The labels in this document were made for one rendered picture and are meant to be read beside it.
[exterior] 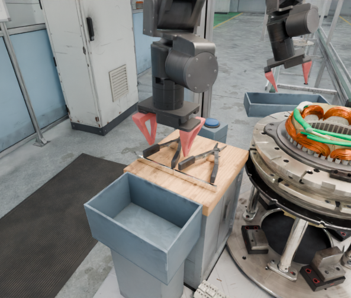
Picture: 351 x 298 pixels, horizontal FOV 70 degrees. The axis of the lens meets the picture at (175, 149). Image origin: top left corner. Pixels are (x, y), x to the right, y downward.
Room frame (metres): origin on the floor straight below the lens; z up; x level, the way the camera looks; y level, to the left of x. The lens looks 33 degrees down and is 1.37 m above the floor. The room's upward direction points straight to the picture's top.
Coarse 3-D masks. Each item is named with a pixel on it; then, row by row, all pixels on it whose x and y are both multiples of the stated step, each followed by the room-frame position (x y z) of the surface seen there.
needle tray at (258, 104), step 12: (252, 96) 0.83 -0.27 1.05; (264, 96) 0.82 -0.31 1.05; (276, 96) 0.82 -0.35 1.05; (288, 96) 0.81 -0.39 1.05; (300, 96) 0.81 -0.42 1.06; (312, 96) 0.81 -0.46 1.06; (252, 108) 0.72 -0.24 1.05; (264, 108) 0.72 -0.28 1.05; (276, 108) 0.72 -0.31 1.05; (288, 108) 0.71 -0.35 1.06
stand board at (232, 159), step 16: (192, 144) 0.49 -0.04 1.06; (208, 144) 0.49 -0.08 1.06; (224, 144) 0.49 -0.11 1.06; (160, 160) 0.43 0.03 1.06; (224, 160) 0.43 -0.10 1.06; (240, 160) 0.43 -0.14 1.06; (144, 176) 0.38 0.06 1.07; (160, 176) 0.38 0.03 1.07; (208, 176) 0.38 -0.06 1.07; (224, 176) 0.38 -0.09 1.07; (176, 192) 0.33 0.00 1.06; (192, 192) 0.33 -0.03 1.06; (208, 192) 0.33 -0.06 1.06; (224, 192) 0.35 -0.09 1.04; (208, 208) 0.30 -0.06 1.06
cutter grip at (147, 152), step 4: (156, 144) 0.44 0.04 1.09; (148, 148) 0.43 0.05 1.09; (152, 148) 0.43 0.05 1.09; (156, 148) 0.44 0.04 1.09; (144, 152) 0.42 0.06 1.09; (148, 152) 0.42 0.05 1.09; (152, 152) 0.43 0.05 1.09; (156, 152) 0.44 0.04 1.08; (144, 156) 0.42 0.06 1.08; (148, 156) 0.42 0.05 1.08
